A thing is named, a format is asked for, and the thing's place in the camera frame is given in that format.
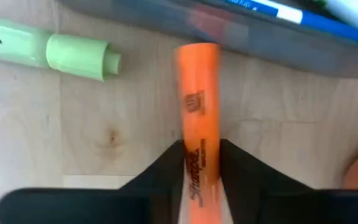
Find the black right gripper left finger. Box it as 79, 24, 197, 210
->
0, 139, 186, 224

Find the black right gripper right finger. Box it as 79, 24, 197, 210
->
220, 139, 358, 224

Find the orange Sharpie highlighter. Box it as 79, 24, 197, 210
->
173, 42, 234, 224

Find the blue white-banded marker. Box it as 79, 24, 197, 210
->
225, 0, 358, 49

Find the grey translucent plastic bin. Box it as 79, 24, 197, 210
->
57, 0, 358, 80

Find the light green highlighter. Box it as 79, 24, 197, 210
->
0, 14, 122, 82

